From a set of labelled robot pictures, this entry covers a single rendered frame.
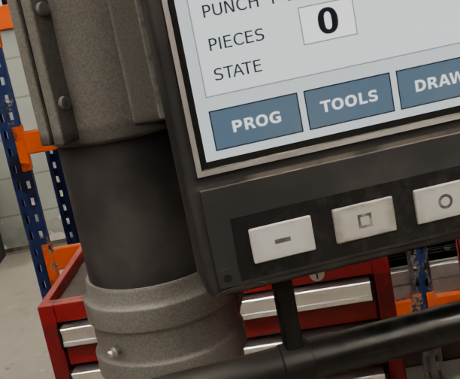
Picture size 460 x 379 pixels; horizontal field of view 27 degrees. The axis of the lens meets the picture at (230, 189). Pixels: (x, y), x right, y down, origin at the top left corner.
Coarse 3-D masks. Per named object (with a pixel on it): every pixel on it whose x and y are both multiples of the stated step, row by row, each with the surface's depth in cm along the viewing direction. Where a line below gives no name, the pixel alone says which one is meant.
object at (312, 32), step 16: (336, 0) 52; (352, 0) 52; (304, 16) 52; (320, 16) 52; (336, 16) 53; (352, 16) 53; (304, 32) 52; (320, 32) 53; (336, 32) 53; (352, 32) 53
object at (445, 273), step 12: (432, 252) 294; (444, 252) 296; (456, 252) 293; (396, 264) 294; (432, 264) 277; (444, 264) 276; (456, 264) 276; (396, 276) 277; (408, 276) 277; (432, 276) 277; (444, 276) 277; (456, 276) 277; (396, 288) 278; (408, 288) 278; (444, 288) 278; (456, 288) 278; (396, 300) 279
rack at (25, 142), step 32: (0, 64) 259; (0, 96) 261; (0, 128) 263; (32, 192) 268; (64, 192) 318; (32, 224) 270; (64, 224) 319; (32, 256) 273; (64, 256) 273; (416, 256) 272; (416, 288) 275
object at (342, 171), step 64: (192, 128) 52; (384, 128) 55; (448, 128) 55; (192, 192) 53; (256, 192) 54; (320, 192) 54; (384, 192) 55; (448, 192) 55; (256, 256) 54; (320, 256) 55; (384, 256) 56
